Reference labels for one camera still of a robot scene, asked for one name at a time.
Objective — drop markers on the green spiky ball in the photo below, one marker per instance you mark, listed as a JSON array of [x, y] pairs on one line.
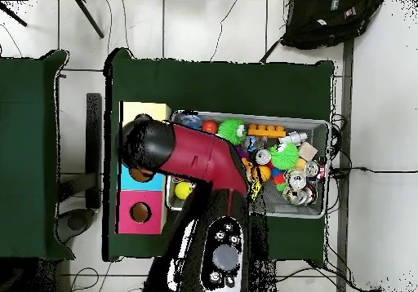
[[284, 157], [230, 131]]

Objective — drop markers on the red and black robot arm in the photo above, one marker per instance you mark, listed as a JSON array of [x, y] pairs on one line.
[[202, 155]]

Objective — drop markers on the wooden box with three holes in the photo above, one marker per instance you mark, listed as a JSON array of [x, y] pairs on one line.
[[153, 207]]

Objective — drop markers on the purple spiky ball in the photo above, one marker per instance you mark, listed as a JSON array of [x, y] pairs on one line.
[[242, 151]]

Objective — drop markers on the black flat panel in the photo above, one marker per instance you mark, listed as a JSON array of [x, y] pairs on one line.
[[93, 142]]

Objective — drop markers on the grey stand base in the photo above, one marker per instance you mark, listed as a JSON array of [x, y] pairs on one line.
[[76, 222]]

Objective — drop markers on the black backpack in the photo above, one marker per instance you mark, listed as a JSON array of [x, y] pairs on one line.
[[326, 24]]

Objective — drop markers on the black rod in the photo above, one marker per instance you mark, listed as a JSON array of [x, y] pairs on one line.
[[89, 19], [13, 15]]

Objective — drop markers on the green cloth side table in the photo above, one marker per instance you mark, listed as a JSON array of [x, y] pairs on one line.
[[26, 142]]

